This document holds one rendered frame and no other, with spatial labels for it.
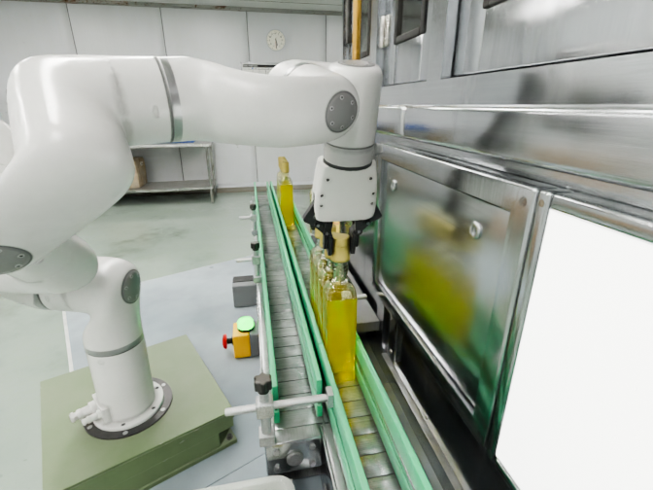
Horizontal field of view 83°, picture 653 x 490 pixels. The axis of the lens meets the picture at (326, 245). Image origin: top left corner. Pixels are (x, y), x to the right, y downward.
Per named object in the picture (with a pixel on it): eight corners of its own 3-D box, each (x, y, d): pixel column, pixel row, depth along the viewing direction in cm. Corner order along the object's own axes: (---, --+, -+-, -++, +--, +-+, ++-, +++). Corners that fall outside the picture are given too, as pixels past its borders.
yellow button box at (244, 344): (260, 357, 101) (258, 333, 98) (232, 360, 100) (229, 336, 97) (259, 341, 107) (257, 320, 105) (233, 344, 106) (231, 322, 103)
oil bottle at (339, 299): (355, 381, 74) (359, 284, 66) (327, 385, 73) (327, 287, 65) (348, 363, 79) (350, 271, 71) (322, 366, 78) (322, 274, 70)
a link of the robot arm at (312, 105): (159, 129, 44) (311, 118, 54) (189, 169, 35) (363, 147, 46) (146, 50, 40) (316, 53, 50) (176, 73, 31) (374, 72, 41)
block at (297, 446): (323, 470, 63) (323, 438, 60) (266, 480, 61) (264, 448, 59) (319, 451, 66) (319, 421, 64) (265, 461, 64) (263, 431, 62)
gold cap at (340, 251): (352, 262, 65) (353, 238, 64) (332, 263, 65) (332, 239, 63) (347, 254, 69) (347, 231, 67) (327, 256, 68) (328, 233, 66)
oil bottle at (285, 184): (293, 225, 169) (292, 162, 159) (282, 226, 168) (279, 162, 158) (292, 222, 174) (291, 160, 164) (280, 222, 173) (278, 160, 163)
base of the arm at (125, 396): (86, 456, 62) (65, 383, 57) (65, 414, 70) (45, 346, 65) (175, 405, 73) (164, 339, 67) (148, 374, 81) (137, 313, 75)
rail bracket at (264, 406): (333, 437, 61) (334, 374, 56) (228, 454, 58) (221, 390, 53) (330, 422, 63) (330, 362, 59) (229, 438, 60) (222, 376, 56)
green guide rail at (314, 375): (322, 416, 65) (322, 379, 62) (317, 417, 64) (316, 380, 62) (268, 193, 225) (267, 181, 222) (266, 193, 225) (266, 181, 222)
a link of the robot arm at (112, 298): (130, 359, 62) (113, 273, 56) (54, 354, 63) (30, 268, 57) (158, 326, 71) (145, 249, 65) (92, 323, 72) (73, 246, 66)
